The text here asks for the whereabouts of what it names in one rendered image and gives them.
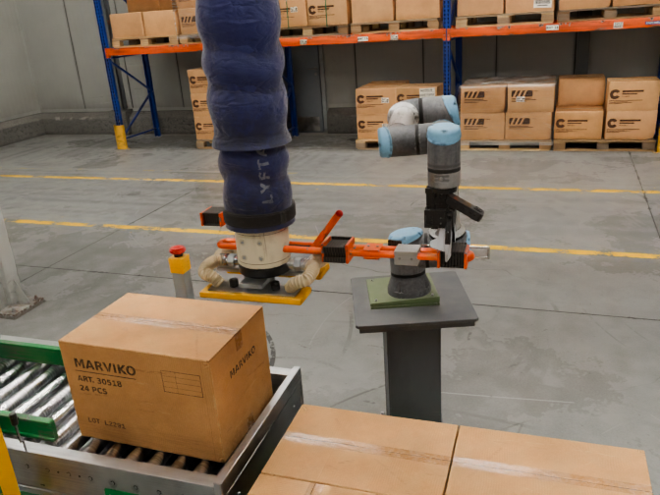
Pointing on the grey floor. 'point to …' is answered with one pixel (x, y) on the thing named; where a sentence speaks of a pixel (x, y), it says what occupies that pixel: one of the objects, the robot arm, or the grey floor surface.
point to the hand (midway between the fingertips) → (451, 252)
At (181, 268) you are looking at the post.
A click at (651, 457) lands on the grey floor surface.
